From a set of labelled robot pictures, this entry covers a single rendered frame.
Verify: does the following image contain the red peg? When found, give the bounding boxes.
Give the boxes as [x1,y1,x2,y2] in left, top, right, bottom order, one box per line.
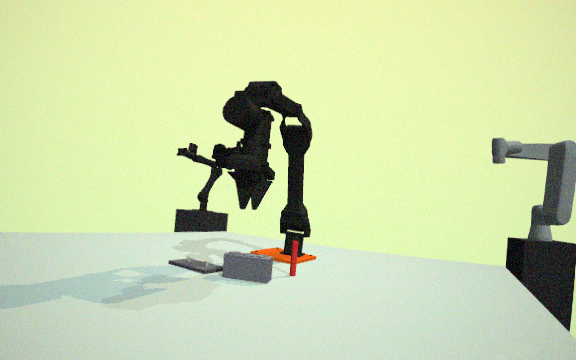
[289,241,298,276]

